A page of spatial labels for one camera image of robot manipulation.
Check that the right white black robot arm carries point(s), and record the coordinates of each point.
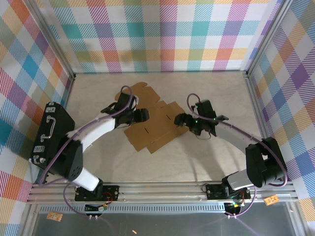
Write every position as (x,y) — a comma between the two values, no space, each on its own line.
(256,162)

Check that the long aluminium base rail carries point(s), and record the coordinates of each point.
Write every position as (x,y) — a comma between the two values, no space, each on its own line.
(160,193)

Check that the orange patterned tag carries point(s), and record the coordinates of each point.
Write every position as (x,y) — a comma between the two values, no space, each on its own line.
(271,200)
(54,216)

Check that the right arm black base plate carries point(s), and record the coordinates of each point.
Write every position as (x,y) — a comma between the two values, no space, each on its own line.
(214,191)

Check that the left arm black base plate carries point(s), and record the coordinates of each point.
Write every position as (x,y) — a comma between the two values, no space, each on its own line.
(112,191)

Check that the brown cardboard box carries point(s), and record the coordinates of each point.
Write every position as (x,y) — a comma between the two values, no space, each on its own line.
(160,123)

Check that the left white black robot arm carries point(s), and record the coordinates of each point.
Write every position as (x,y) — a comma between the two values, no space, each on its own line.
(98,130)

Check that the aluminium frame post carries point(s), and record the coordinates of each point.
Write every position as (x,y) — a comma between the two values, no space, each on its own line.
(268,37)
(53,41)

